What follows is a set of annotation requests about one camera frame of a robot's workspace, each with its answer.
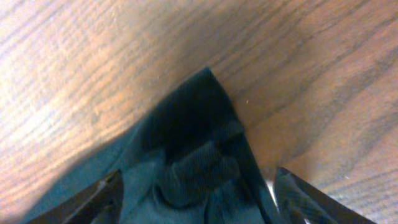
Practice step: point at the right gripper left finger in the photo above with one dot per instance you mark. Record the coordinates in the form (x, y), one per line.
(99, 203)

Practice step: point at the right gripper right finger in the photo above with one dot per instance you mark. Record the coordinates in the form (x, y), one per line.
(300, 202)

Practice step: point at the black polo shirt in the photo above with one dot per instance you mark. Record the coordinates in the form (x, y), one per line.
(187, 161)

